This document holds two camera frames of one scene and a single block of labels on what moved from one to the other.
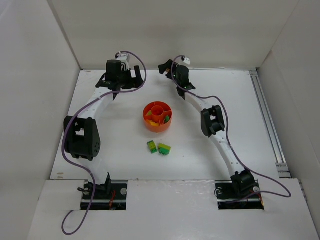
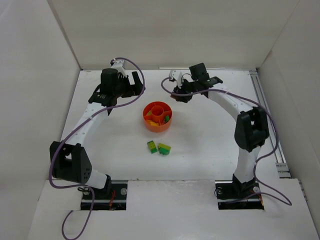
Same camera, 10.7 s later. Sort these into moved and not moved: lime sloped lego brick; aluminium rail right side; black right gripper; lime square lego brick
Moved: black right gripper
Not moved: lime sloped lego brick; lime square lego brick; aluminium rail right side
